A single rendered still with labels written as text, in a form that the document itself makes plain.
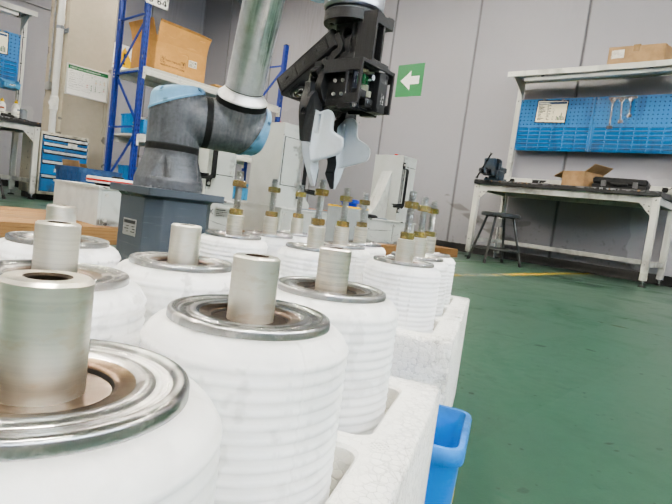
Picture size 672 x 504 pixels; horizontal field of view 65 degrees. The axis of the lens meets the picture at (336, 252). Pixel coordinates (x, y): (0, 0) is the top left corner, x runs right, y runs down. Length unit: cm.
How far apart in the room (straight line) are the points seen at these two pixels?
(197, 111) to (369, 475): 104
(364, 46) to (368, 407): 45
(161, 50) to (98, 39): 146
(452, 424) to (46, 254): 42
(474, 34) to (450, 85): 60
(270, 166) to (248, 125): 225
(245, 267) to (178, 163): 98
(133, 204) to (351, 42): 69
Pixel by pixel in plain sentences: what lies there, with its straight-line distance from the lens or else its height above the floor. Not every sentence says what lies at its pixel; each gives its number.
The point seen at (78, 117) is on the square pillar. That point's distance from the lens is 714.
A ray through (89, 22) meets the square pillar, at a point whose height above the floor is 207.
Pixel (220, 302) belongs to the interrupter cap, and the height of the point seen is 25.
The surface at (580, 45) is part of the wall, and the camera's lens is 616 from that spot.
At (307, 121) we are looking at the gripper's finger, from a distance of 67.
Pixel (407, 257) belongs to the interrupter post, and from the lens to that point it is 65.
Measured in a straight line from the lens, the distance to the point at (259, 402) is 22.
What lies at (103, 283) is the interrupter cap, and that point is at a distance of 29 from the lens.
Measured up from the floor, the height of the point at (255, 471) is 20.
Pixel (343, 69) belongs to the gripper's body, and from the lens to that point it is 66.
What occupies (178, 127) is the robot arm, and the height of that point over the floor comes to 43.
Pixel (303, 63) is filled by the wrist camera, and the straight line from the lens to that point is 73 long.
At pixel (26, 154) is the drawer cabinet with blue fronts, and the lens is 653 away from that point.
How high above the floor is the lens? 31
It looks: 5 degrees down
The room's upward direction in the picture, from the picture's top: 7 degrees clockwise
